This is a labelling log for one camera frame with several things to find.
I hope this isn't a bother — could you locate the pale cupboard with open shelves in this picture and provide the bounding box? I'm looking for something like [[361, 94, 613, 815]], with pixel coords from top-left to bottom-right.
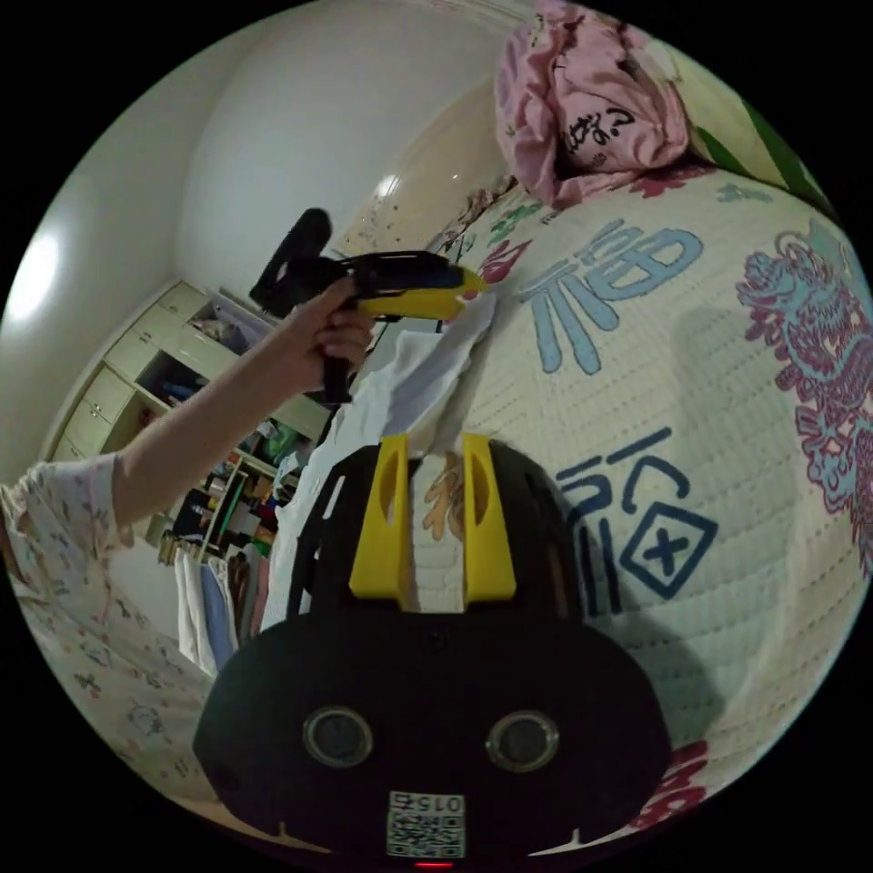
[[39, 277, 336, 554]]

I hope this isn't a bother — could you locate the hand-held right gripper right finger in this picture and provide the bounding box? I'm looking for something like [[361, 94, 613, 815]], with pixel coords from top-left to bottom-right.
[[462, 433, 517, 607]]

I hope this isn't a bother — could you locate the white t-shirt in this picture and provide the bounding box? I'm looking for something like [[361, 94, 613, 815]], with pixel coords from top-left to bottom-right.
[[261, 293, 500, 632]]

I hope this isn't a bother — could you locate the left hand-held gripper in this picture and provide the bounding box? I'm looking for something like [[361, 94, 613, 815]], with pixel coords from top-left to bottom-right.
[[320, 249, 494, 408]]

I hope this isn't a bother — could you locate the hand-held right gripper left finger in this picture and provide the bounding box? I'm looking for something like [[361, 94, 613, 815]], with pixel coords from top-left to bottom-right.
[[348, 433, 412, 610]]

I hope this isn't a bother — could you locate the rack of hanging clothes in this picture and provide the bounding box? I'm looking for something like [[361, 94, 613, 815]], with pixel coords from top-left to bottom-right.
[[157, 528, 277, 677]]

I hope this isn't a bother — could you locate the person's left forearm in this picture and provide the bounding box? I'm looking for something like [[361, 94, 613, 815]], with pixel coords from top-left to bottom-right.
[[114, 310, 322, 530]]

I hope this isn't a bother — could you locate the bed with printed quilt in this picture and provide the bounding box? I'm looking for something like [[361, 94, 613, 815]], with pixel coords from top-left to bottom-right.
[[340, 0, 873, 835]]

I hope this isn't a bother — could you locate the person's left hand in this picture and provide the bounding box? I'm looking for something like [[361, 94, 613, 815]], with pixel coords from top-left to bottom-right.
[[280, 275, 377, 398]]

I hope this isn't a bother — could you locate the pink pile of clothes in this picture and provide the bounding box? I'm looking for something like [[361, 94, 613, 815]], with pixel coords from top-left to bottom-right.
[[493, 0, 691, 209]]

